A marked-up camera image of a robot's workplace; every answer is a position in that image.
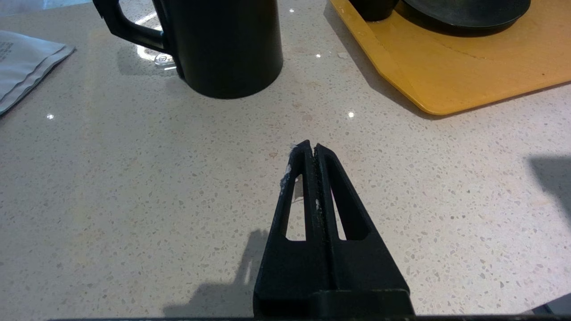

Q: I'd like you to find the black plate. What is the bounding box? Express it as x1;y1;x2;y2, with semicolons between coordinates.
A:
400;0;531;32

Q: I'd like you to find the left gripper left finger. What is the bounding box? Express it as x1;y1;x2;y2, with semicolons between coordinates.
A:
253;140;331;318

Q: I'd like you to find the black cup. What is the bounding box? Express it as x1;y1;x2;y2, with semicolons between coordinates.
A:
349;0;400;22

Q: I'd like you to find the wooden tray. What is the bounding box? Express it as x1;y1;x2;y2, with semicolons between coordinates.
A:
329;0;571;116

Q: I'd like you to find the white plastic pouch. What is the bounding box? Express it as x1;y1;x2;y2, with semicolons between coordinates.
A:
0;30;75;115

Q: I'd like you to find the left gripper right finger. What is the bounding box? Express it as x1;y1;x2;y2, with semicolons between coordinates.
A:
314;144;415;318

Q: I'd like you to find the black mug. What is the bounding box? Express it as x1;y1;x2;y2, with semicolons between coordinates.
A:
92;0;284;99

